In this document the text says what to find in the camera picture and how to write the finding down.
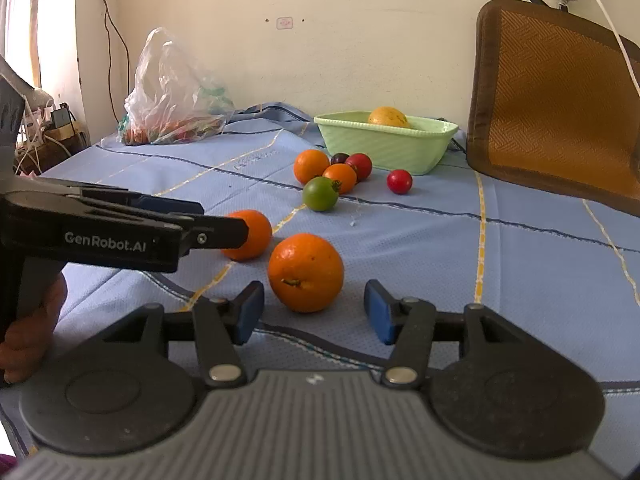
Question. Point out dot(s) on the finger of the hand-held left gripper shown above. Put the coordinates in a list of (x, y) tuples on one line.
[(220, 234), (165, 205)]

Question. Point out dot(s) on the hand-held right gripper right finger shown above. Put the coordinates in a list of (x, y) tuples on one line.
[(379, 312)]

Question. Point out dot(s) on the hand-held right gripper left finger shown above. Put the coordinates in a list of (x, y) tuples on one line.
[(248, 312)]

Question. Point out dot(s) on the small orange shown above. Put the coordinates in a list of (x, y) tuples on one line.
[(341, 178), (311, 166), (258, 232)]

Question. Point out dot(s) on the large orange with stem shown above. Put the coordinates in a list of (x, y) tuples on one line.
[(306, 272)]

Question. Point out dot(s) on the green tomato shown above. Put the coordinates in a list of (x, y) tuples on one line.
[(320, 194)]

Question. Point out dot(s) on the red tomato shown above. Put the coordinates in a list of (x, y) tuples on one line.
[(360, 166), (400, 181)]

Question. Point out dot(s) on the dark purple plum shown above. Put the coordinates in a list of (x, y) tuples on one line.
[(340, 158)]

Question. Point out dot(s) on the light green plastic basket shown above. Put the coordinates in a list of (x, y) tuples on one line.
[(390, 147)]

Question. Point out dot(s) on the large yellow grapefruit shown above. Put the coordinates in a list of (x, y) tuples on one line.
[(389, 117)]

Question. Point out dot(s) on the person's left hand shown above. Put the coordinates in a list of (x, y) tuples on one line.
[(25, 355)]

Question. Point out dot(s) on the white loose thread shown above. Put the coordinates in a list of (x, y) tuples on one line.
[(354, 220)]

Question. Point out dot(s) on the clear plastic bag of produce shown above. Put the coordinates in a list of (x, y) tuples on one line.
[(170, 100)]

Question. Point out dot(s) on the cluttered wooden stand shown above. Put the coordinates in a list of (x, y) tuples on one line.
[(55, 130)]

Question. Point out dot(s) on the blue striped bedsheet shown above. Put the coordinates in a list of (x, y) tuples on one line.
[(500, 270)]

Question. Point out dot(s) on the brown woven seat mat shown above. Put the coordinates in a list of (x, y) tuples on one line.
[(560, 100)]

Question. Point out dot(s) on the pink wall sticker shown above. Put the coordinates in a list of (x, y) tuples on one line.
[(285, 23)]

